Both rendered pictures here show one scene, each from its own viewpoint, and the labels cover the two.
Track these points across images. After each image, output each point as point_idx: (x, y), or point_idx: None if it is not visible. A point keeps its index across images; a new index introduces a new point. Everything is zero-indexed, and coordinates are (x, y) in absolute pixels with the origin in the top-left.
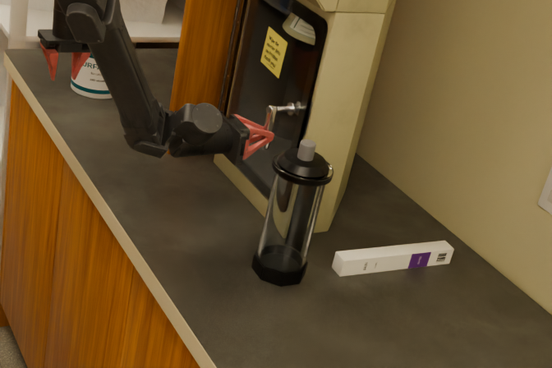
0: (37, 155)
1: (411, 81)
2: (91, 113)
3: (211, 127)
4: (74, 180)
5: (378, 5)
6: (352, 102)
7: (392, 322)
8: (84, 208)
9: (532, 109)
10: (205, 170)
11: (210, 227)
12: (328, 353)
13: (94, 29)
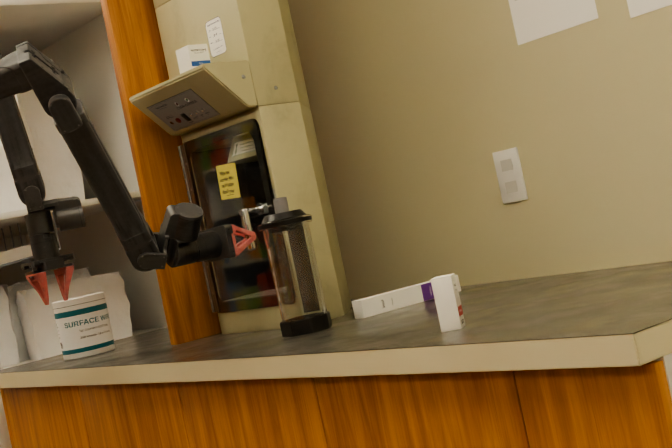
0: (53, 442)
1: (367, 201)
2: (93, 358)
3: (195, 214)
4: (98, 408)
5: (290, 95)
6: (308, 182)
7: (419, 311)
8: (117, 421)
9: (459, 138)
10: (217, 337)
11: (236, 342)
12: (368, 329)
13: (73, 113)
